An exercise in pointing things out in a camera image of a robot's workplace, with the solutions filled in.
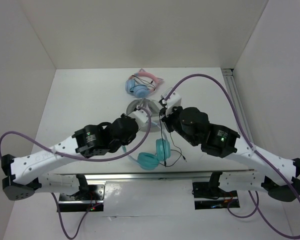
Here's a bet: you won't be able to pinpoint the teal cat-ear headphones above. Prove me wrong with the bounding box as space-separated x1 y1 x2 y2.
128 131 171 171

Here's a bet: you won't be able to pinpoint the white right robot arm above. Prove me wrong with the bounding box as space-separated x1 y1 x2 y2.
159 106 300 202

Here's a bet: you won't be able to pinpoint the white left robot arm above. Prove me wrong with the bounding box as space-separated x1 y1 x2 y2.
1 114 141 201

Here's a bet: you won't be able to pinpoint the white grey headphones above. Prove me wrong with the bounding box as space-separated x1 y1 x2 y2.
126 98 166 133

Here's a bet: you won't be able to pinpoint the pink blue cat-ear headphones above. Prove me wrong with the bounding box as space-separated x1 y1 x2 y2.
125 68 164 99

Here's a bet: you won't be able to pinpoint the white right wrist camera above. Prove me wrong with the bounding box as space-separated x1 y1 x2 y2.
159 87 182 117

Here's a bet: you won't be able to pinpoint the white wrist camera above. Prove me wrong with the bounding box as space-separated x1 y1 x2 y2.
128 109 149 132
159 87 182 117

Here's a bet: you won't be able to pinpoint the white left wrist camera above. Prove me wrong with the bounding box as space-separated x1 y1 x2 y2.
128 109 149 132

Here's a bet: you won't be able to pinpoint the aluminium side rail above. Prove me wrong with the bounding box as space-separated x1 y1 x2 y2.
221 68 254 143

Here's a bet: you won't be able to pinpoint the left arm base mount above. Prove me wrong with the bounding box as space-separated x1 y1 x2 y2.
58 174 106 213

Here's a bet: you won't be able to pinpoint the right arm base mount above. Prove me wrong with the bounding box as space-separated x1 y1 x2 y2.
191 171 240 210

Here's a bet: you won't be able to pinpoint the aluminium front rail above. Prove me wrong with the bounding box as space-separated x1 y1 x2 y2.
47 169 258 182

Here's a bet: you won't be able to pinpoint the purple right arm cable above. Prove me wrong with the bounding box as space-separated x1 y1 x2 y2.
164 73 300 239

